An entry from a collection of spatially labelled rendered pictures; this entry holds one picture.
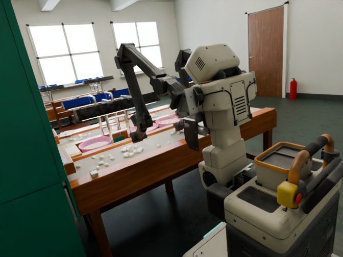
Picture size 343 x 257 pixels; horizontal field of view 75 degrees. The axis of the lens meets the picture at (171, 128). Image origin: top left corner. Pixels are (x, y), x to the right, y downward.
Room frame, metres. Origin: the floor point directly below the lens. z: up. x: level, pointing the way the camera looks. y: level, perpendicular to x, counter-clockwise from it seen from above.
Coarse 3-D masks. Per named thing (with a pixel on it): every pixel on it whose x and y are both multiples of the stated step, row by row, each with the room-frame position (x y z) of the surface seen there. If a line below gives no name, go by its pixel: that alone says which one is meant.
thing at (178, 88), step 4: (172, 84) 0.97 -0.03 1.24; (176, 84) 0.97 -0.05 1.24; (180, 84) 0.99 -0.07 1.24; (168, 88) 0.98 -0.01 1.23; (172, 88) 0.96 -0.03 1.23; (176, 88) 0.95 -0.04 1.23; (180, 88) 0.94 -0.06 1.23; (184, 88) 0.95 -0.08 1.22; (168, 92) 0.98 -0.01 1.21; (172, 92) 0.94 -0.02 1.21; (176, 92) 0.91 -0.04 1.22; (180, 92) 0.91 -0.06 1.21; (172, 96) 0.95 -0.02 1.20; (176, 96) 0.90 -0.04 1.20; (180, 96) 0.91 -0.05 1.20; (172, 100) 0.92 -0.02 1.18; (176, 100) 0.91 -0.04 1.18; (172, 104) 0.92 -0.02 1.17; (176, 104) 0.93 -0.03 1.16; (172, 108) 0.93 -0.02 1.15; (176, 108) 0.95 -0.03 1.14
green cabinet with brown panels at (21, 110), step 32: (0, 0) 1.00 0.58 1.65; (0, 32) 0.98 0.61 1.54; (0, 64) 0.96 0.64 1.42; (0, 96) 0.94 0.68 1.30; (32, 96) 1.00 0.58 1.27; (0, 128) 0.92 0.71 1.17; (32, 128) 0.98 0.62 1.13; (0, 160) 0.90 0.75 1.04; (32, 160) 0.96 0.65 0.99; (0, 192) 0.88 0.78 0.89
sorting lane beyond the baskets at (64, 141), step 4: (156, 112) 2.58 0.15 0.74; (160, 112) 2.55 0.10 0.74; (164, 112) 2.52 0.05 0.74; (168, 112) 2.50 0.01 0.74; (160, 116) 2.37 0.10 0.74; (128, 120) 2.38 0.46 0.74; (124, 124) 2.24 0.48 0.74; (132, 124) 2.20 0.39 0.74; (104, 128) 2.20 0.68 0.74; (88, 132) 2.15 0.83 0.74; (92, 132) 2.13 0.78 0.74; (96, 132) 2.11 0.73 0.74; (100, 132) 2.09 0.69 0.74; (104, 132) 2.07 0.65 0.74; (72, 136) 2.08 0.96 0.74; (76, 136) 2.07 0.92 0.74; (88, 136) 2.01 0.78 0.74; (92, 136) 1.99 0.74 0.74; (60, 140) 2.01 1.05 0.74; (64, 140) 1.99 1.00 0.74; (68, 140) 1.97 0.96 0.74; (72, 140) 1.96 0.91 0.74; (76, 140) 1.94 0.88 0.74; (80, 140) 1.92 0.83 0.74; (60, 144) 1.89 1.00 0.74; (64, 144) 1.87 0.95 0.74
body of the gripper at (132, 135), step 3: (132, 132) 1.33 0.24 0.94; (135, 132) 1.29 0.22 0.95; (129, 135) 1.32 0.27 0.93; (132, 135) 1.31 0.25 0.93; (135, 135) 1.29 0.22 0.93; (138, 135) 1.27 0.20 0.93; (144, 135) 1.33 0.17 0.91; (132, 138) 1.30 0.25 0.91; (135, 138) 1.30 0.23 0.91; (138, 138) 1.29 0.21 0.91; (141, 138) 1.31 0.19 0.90; (144, 138) 1.32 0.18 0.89; (132, 141) 1.29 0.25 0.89; (135, 141) 1.29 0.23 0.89
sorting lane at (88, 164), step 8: (152, 136) 1.76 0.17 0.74; (160, 136) 1.73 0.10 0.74; (168, 136) 1.71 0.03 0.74; (176, 136) 1.68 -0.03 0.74; (184, 136) 1.65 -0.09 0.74; (128, 144) 1.65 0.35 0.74; (136, 144) 1.62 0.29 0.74; (144, 144) 1.60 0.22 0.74; (152, 144) 1.58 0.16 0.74; (160, 144) 1.56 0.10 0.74; (104, 152) 1.55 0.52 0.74; (112, 152) 1.53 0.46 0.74; (120, 152) 1.51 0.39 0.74; (128, 152) 1.49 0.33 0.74; (136, 152) 1.47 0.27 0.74; (144, 152) 1.45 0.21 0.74; (80, 160) 1.47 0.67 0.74; (88, 160) 1.45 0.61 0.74; (96, 160) 1.43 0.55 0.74; (104, 160) 1.41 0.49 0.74; (112, 160) 1.39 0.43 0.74; (120, 160) 1.37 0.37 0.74; (80, 168) 1.34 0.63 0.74; (88, 168) 1.32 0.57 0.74; (72, 176) 1.24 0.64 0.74; (80, 176) 1.22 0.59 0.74
